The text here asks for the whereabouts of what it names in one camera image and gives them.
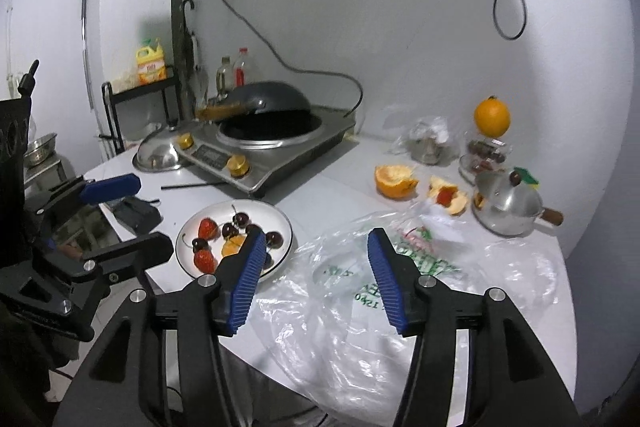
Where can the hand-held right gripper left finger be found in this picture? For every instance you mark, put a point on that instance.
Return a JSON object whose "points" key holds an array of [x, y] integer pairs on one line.
{"points": [[247, 277]]}

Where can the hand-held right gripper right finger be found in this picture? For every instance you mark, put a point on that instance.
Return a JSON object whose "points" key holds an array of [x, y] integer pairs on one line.
{"points": [[387, 282]]}

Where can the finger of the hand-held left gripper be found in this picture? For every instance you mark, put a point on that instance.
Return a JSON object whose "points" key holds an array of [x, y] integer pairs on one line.
{"points": [[110, 189], [140, 252]]}

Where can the dark red cherry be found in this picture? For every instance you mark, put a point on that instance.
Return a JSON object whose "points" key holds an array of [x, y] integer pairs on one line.
{"points": [[241, 220], [268, 260], [230, 231], [273, 239], [201, 245]]}

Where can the peeled orange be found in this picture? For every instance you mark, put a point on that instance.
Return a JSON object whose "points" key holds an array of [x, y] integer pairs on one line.
{"points": [[231, 248]]}

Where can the red strawberry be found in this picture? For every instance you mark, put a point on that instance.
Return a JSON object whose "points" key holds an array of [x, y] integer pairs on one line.
{"points": [[207, 228], [205, 261]]}

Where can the white round plate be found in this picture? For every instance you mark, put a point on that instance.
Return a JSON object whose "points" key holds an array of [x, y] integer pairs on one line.
{"points": [[265, 217]]}

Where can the printed clear plastic bag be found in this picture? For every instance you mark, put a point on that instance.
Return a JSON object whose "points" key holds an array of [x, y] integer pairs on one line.
{"points": [[325, 307]]}

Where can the black pouch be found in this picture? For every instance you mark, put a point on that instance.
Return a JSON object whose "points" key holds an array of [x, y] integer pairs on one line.
{"points": [[137, 214]]}

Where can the large steel pot lid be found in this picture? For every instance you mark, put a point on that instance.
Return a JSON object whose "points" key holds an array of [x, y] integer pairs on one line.
{"points": [[157, 152]]}

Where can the black metal rack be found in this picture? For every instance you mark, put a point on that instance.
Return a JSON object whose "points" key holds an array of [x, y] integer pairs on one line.
{"points": [[107, 117]]}

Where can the black chopstick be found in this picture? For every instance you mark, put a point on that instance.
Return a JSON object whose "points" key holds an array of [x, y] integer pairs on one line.
{"points": [[190, 185]]}

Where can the steel bowl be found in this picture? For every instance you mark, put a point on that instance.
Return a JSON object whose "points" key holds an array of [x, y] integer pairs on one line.
{"points": [[40, 147]]}

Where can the hollow orange peel half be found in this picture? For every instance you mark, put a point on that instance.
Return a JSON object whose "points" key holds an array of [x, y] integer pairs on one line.
{"points": [[395, 184]]}

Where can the orange peel piece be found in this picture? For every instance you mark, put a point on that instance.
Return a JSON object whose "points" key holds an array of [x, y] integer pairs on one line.
{"points": [[452, 204]]}

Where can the steel induction cooker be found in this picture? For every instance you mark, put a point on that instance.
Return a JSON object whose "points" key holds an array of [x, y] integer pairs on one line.
{"points": [[280, 167]]}

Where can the small orange peel scrap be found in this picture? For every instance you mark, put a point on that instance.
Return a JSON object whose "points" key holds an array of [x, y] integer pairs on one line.
{"points": [[478, 202]]}

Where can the yellow detergent bottle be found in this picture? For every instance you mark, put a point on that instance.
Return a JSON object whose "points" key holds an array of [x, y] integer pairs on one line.
{"points": [[151, 64]]}

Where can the glass lid with knob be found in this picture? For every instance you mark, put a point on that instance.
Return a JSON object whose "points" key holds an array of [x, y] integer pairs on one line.
{"points": [[505, 219]]}

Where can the small pot lid with knob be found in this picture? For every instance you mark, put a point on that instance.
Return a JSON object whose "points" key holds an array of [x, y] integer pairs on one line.
{"points": [[500, 194]]}

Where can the clear food container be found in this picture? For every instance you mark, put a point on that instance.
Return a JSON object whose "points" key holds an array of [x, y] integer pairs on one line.
{"points": [[482, 157]]}

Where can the cooking oil bottle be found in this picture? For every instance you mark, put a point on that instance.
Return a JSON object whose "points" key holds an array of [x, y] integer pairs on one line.
{"points": [[223, 79]]}

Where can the steel cup in wrap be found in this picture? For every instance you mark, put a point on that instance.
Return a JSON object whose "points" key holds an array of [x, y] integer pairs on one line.
{"points": [[430, 127]]}

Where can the green sponge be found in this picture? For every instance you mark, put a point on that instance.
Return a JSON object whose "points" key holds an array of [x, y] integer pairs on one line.
{"points": [[527, 177]]}

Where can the red label bottle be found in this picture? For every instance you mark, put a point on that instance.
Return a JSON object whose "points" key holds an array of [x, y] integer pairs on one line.
{"points": [[240, 72]]}

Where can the black wok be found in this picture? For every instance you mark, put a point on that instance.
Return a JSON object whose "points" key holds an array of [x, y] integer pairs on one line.
{"points": [[270, 97]]}

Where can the whole orange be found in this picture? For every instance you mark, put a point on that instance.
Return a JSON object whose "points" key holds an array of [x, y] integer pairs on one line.
{"points": [[492, 117]]}

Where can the white wall pipe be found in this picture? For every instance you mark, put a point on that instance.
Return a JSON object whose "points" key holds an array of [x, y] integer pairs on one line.
{"points": [[85, 57]]}

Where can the dark green post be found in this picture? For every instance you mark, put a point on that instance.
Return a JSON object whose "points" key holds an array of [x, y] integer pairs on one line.
{"points": [[178, 7]]}

